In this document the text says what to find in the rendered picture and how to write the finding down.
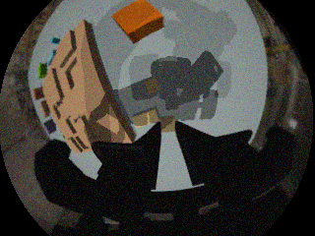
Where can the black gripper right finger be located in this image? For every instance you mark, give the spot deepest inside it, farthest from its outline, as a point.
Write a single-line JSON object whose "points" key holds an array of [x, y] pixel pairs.
{"points": [[201, 151]]}

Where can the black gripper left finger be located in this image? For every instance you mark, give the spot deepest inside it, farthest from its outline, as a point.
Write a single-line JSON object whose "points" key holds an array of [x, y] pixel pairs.
{"points": [[144, 153]]}

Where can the small teal block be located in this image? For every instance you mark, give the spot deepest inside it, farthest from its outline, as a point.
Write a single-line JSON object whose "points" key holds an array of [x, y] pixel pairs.
{"points": [[55, 40]]}

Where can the green block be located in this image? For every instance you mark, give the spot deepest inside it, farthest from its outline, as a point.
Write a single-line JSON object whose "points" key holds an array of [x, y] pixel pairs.
{"points": [[42, 70]]}

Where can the purple block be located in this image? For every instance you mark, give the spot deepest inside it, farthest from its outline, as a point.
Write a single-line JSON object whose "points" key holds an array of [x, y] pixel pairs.
{"points": [[49, 127]]}

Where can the tan wooden puzzle board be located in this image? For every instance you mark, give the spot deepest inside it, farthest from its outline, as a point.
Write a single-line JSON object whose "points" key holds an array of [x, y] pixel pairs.
{"points": [[79, 96]]}

